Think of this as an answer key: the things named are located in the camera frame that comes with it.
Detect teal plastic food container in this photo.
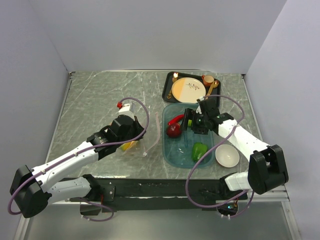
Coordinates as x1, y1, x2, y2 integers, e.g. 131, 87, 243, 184
161, 103, 215, 169

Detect yellow green mango toy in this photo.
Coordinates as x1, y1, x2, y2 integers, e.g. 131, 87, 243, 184
120, 141, 137, 152

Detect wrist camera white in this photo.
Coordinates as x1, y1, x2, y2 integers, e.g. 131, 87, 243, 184
117, 102, 135, 120
196, 97, 205, 115

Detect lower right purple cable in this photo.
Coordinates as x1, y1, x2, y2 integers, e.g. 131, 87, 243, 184
217, 189, 255, 221

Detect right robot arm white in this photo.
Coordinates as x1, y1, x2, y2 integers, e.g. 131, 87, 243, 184
181, 96, 289, 199

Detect gold spoon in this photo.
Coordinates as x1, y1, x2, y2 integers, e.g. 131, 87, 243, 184
205, 80, 220, 99

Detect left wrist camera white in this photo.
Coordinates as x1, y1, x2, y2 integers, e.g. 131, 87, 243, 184
117, 102, 135, 120

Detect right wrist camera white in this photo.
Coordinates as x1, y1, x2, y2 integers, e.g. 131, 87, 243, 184
196, 97, 205, 115

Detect green apple toy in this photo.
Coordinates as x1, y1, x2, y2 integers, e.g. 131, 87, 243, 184
187, 119, 192, 127

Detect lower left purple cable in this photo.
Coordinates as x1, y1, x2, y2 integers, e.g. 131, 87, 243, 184
79, 197, 116, 223

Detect cream orange plate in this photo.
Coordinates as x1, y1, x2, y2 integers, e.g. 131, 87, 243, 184
172, 77, 206, 104

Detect gold fork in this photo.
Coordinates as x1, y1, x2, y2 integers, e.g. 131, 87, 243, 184
166, 75, 178, 100

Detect black base frame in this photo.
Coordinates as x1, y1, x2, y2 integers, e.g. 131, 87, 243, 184
84, 176, 248, 211

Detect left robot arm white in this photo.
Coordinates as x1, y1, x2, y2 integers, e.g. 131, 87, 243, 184
10, 115, 146, 218

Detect green bell pepper toy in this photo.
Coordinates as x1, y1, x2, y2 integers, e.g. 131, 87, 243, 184
191, 142, 208, 162

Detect white bowl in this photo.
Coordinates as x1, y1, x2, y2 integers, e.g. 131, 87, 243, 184
215, 144, 240, 168

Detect orange small cup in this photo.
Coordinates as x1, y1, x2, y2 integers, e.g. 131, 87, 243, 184
201, 75, 215, 87

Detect red chili toy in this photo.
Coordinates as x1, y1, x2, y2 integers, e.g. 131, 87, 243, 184
167, 114, 184, 126

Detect red apple toy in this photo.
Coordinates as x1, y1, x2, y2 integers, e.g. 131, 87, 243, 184
166, 123, 182, 138

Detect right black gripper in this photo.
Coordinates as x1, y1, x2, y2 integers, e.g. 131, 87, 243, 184
178, 108, 209, 135

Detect black serving tray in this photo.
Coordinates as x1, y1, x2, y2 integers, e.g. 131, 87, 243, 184
162, 71, 221, 107

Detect clear zip top bag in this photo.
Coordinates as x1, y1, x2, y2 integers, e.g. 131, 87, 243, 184
119, 112, 161, 157

